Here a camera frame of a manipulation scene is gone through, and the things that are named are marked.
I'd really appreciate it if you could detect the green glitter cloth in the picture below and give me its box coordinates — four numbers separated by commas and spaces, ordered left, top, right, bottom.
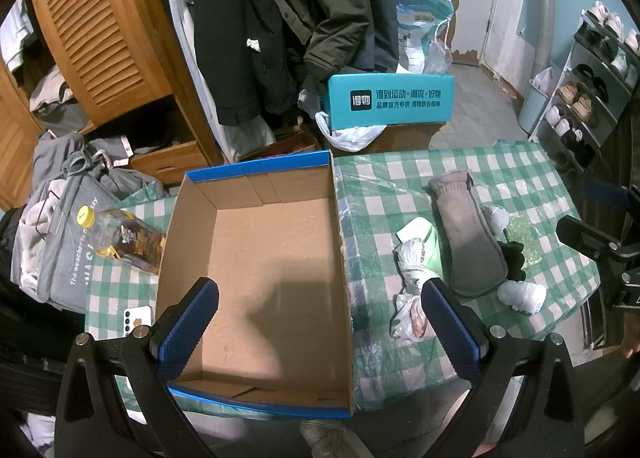
506, 214, 542, 267

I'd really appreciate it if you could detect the wooden louvered wardrobe door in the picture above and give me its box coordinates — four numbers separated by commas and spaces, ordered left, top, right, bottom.
32, 0, 171, 126

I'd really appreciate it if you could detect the light blue sock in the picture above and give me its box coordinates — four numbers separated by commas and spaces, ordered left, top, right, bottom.
497, 280, 547, 315

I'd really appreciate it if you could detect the green checkered tablecloth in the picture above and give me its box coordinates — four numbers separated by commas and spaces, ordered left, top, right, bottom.
86, 141, 600, 419

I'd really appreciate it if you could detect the grey white plastic-wrapped bundle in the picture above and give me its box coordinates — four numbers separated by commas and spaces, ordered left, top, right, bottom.
389, 237, 438, 343

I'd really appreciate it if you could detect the brown flat cardboard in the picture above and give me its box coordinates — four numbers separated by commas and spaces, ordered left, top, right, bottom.
367, 122, 447, 154

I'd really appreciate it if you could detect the open cardboard box blue rim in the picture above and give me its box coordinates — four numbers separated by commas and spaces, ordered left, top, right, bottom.
155, 150, 354, 419

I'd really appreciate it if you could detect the shoe rack with shoes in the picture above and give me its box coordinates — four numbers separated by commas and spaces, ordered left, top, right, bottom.
529, 1, 639, 176

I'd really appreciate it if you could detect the grey hoodie pile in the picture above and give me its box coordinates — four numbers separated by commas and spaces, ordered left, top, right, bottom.
10, 132, 166, 313

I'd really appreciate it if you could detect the black glove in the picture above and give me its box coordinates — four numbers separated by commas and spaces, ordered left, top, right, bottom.
498, 241, 526, 282

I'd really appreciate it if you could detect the light blue trash bin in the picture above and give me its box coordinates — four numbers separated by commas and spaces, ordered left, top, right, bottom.
518, 81, 548, 135

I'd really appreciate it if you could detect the dark hanging coat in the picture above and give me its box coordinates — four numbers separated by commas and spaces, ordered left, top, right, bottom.
193, 0, 399, 126

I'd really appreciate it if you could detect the plastic bottle yellow cap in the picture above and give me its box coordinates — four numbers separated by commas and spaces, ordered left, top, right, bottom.
76, 206, 166, 275

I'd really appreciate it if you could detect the small grey sock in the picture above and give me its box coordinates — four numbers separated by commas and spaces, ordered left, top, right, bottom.
482, 206, 510, 236

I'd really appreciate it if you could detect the blue white shopping bag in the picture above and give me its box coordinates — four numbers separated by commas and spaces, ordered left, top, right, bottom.
396, 0, 454, 74

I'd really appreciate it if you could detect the light green cloth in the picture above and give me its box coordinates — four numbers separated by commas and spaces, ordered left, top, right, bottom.
395, 216, 444, 277

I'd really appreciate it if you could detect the white plastic bag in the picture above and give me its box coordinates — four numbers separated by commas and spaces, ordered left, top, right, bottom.
314, 111, 386, 152

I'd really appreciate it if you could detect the teal shoe box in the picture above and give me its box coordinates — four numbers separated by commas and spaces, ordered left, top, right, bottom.
324, 72, 454, 130

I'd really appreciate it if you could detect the long grey fleece mitten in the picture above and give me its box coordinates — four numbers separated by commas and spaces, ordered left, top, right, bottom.
428, 171, 508, 298

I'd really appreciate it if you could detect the white smartphone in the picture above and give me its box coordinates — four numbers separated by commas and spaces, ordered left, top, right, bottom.
122, 305, 153, 336

